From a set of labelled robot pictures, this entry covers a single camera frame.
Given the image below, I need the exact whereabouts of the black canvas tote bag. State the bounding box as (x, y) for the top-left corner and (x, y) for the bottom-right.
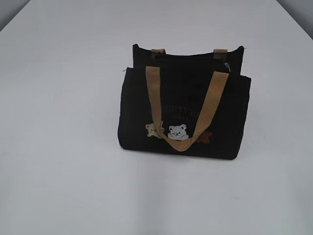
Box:
(117, 44), (251, 160)

